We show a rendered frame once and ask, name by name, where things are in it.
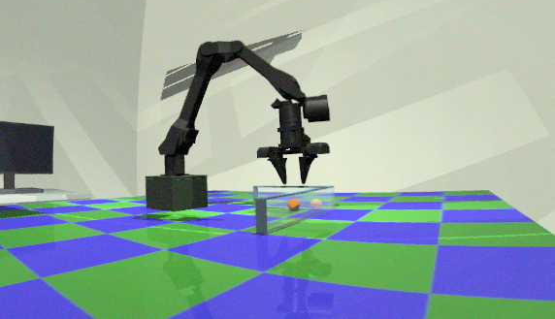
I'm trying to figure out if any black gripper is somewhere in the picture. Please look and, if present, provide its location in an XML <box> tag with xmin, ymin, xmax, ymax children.
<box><xmin>257</xmin><ymin>122</ymin><xmax>330</xmax><ymax>185</ymax></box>

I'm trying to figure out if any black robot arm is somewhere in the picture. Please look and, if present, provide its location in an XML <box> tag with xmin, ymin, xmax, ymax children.
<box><xmin>158</xmin><ymin>41</ymin><xmax>330</xmax><ymax>176</ymax></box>

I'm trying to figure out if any clear low glass wall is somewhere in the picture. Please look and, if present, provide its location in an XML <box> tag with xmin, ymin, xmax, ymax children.
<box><xmin>254</xmin><ymin>187</ymin><xmax>335</xmax><ymax>234</ymax></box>

